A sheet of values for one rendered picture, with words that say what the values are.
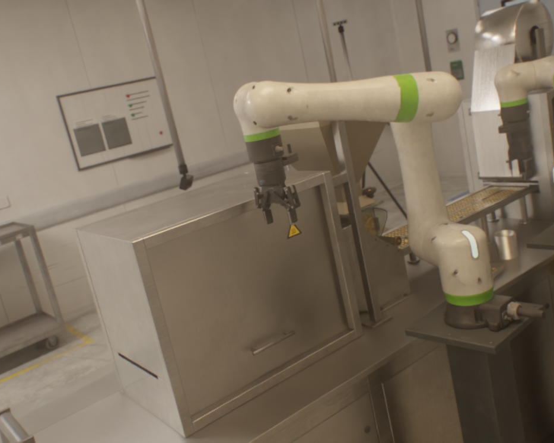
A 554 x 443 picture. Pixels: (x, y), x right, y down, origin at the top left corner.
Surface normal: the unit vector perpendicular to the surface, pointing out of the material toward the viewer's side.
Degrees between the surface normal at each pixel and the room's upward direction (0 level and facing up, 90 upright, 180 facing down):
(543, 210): 90
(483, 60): 71
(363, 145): 114
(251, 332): 90
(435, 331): 0
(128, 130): 90
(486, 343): 0
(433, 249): 86
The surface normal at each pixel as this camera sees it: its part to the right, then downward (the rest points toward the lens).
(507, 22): -0.78, -0.23
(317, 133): -0.59, 0.71
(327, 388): -0.22, -0.95
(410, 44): -0.78, 0.30
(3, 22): 0.58, 0.05
